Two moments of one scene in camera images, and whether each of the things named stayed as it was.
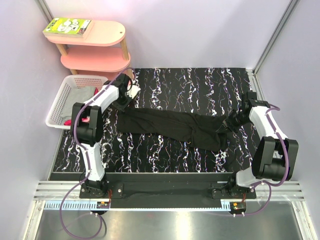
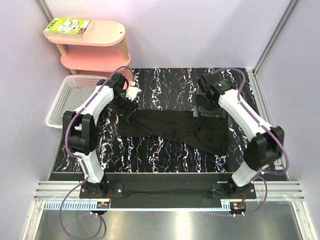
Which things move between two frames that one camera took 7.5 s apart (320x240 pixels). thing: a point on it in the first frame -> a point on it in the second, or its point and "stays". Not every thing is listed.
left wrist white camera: (134, 90) stays
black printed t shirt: (202, 130) stays
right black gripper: (229, 124) -> (219, 112)
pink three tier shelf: (101, 54) stays
